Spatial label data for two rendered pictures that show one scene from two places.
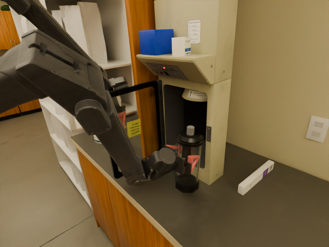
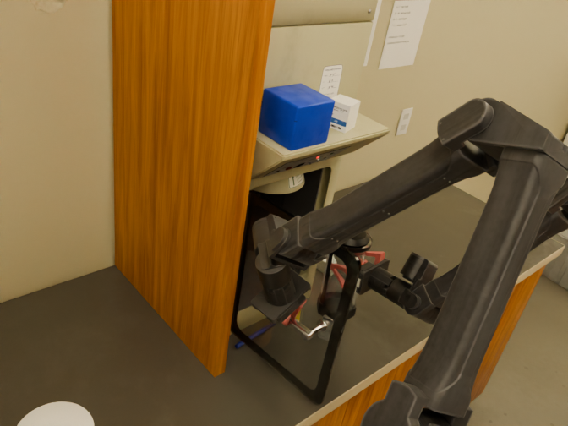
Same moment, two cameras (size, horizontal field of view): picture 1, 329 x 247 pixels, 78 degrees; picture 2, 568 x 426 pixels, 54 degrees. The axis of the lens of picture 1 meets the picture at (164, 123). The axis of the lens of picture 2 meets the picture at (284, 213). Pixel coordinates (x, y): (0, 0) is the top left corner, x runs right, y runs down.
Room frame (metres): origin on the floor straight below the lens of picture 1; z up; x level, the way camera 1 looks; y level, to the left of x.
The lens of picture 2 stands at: (0.98, 1.03, 1.96)
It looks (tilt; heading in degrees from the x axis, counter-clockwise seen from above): 31 degrees down; 264
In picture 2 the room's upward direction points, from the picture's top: 10 degrees clockwise
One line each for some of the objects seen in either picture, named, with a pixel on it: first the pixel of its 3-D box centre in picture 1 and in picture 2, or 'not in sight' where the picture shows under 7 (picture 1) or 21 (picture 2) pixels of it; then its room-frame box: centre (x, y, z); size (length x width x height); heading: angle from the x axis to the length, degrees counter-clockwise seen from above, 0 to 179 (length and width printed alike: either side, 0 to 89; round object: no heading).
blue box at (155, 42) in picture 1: (156, 41); (296, 116); (0.87, 0.01, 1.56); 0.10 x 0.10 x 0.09; 40
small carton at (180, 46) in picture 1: (181, 46); (342, 113); (0.77, -0.08, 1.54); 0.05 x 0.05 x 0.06; 57
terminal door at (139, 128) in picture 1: (136, 129); (284, 299); (0.84, 0.13, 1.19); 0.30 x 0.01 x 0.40; 135
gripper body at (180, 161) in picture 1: (168, 163); (380, 281); (0.60, -0.01, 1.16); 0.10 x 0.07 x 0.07; 42
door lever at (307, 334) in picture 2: not in sight; (301, 321); (0.81, 0.20, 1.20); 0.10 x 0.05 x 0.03; 135
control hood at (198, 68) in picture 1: (172, 68); (318, 151); (0.81, -0.04, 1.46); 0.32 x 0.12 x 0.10; 40
